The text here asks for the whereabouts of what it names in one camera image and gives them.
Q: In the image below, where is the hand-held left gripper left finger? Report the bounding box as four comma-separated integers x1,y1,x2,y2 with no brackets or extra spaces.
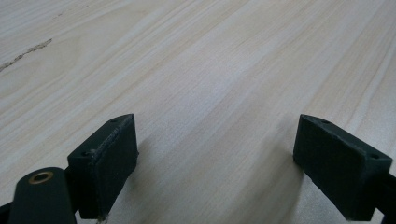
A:
66,113,139,220

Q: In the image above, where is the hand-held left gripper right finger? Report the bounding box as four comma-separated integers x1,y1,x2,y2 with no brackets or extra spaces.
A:
292,113,394,222

